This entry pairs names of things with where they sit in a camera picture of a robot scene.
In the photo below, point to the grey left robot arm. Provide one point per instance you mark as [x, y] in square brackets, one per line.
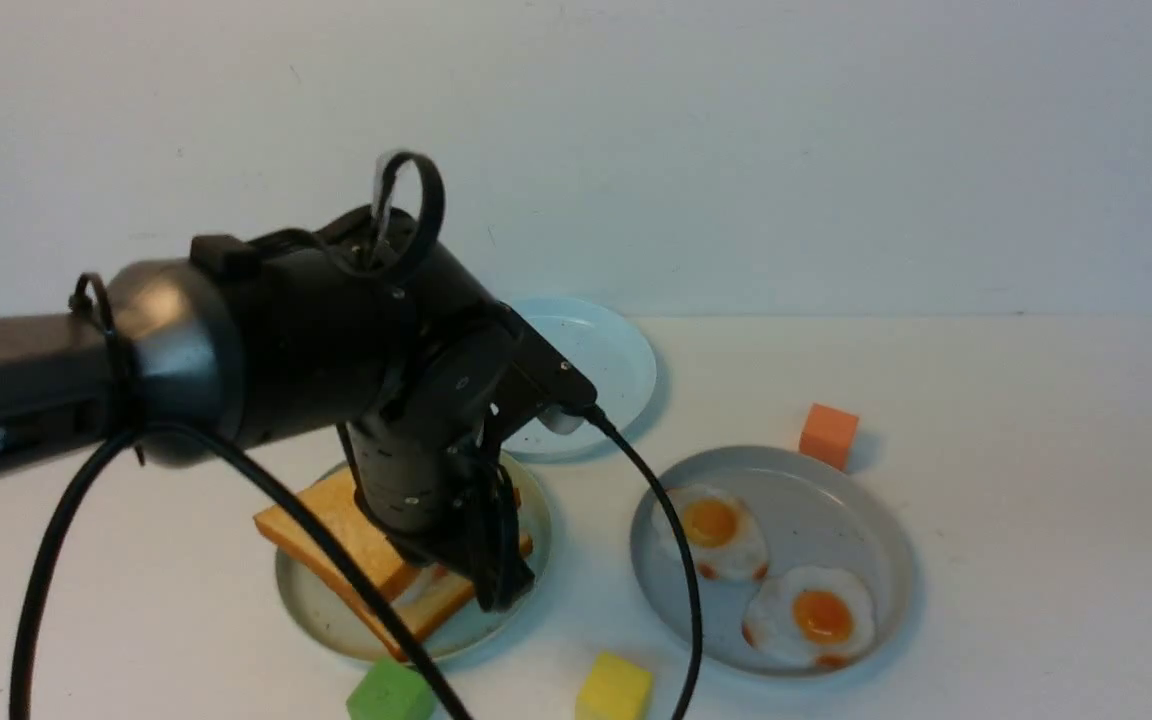
[118, 357]

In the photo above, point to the grey speckled plate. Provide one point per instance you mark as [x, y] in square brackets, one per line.
[811, 514]

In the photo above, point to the fried egg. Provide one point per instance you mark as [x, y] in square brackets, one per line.
[811, 618]
[724, 539]

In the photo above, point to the green foam cube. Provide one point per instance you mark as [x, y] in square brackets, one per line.
[391, 691]

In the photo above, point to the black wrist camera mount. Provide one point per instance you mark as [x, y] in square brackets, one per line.
[538, 384]

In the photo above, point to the orange foam cube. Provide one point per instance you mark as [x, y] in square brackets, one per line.
[828, 435]

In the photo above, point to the toast slice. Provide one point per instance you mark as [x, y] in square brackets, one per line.
[331, 500]
[442, 608]

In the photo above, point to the yellow foam cube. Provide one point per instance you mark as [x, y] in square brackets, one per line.
[615, 689]

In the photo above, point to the fried egg near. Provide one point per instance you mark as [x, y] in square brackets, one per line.
[811, 618]

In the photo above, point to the light blue plate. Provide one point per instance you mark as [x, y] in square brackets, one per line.
[610, 351]

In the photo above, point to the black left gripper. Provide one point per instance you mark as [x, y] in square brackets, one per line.
[370, 326]

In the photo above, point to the pale green plate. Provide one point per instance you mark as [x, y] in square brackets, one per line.
[353, 632]

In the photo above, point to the fried egg middle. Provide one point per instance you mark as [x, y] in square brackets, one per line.
[724, 539]

